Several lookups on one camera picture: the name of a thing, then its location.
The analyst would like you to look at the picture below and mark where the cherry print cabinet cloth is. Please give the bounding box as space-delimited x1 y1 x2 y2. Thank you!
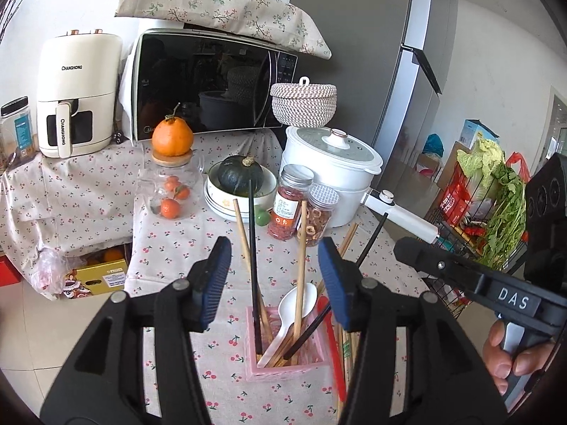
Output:
0 139 142 299

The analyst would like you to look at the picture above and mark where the cardboard fruit box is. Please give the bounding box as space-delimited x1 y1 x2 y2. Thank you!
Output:
62 248 131 302

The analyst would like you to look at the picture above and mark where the red box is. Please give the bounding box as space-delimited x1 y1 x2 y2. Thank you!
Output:
0 259 23 284

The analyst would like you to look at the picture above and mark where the large orange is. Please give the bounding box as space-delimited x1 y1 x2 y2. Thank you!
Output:
152 103 195 157

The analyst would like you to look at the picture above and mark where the bunch of leafy celery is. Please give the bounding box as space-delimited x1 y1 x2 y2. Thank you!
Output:
476 164 530 271

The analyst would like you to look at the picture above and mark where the woven lidded basket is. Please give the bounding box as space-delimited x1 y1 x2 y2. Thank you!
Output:
270 77 337 127

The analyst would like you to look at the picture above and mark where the white plastic spoon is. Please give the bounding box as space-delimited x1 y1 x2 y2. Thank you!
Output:
258 282 319 368

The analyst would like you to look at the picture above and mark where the blue plastic bag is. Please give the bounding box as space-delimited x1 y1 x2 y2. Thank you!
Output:
421 133 445 155

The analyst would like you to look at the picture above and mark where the clear plastic bag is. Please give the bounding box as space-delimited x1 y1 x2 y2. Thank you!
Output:
33 248 74 295

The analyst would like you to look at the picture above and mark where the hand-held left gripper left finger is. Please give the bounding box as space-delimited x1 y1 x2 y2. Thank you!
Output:
40 236 233 425

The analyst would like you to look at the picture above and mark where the pile of wooden chopsticks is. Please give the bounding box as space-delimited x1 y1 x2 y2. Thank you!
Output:
232 198 360 425

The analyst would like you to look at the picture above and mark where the red plastic bag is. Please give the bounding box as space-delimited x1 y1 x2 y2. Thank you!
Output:
505 152 532 182

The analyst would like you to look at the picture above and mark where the person's right hand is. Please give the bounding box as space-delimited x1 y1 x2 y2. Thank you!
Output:
482 319 554 397

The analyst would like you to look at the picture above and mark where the spice jar with red contents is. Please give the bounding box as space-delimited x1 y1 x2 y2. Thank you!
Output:
267 165 314 240

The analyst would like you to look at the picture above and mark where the brown cardboard box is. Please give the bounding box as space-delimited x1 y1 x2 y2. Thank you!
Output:
436 141 468 187

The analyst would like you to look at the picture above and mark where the red snack packet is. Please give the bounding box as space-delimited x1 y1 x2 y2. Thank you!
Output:
438 172 472 224

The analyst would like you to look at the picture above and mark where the cherry print tablecloth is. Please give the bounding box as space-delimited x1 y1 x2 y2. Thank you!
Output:
124 133 437 425

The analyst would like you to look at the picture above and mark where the napa cabbage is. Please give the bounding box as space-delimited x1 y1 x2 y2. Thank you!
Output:
456 138 506 178

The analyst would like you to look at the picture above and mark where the blue cardboard box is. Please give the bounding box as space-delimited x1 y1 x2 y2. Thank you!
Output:
456 119 501 147

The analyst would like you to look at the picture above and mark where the floral microwave cover cloth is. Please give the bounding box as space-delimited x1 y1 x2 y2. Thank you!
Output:
114 0 333 60

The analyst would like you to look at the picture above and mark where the glass jar with wooden lid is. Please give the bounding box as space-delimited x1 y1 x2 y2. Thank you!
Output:
134 148 205 221

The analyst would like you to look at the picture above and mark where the grey refrigerator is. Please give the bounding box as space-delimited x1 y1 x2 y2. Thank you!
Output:
281 0 459 231

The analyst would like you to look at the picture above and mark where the black microwave oven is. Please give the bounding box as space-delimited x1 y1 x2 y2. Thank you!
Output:
131 28 298 142

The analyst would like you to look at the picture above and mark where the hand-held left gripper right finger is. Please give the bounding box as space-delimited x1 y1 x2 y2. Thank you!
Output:
318 237 510 425

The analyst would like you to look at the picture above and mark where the jar of dried fruit rings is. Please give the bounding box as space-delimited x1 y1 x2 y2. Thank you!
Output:
298 183 341 247

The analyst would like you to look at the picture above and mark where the green kabocha squash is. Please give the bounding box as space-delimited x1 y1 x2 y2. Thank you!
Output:
217 155 265 197

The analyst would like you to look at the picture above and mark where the clear container with black lid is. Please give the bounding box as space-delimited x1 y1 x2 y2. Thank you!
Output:
0 96 36 162

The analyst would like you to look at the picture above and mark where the pink perforated utensil holder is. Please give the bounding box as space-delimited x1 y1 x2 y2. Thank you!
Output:
245 305 333 384

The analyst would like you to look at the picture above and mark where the white air fryer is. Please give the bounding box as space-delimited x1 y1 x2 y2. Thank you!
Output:
36 30 124 159

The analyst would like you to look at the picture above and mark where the white ceramic bowl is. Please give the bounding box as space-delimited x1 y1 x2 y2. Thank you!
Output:
204 161 280 223

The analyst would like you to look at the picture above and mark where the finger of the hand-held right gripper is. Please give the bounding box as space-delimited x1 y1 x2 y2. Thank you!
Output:
393 236 488 306

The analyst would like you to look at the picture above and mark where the black chopstick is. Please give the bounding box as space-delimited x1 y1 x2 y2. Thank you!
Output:
283 303 332 361
357 212 389 267
247 180 263 357

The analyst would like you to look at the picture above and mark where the black wire storage rack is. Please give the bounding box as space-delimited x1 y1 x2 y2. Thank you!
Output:
421 159 532 319

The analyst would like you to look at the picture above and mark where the white electric cooking pot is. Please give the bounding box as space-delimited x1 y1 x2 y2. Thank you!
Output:
279 126 440 244

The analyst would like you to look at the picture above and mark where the red plastic spoon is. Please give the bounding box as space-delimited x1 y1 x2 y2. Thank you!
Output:
316 296 347 401

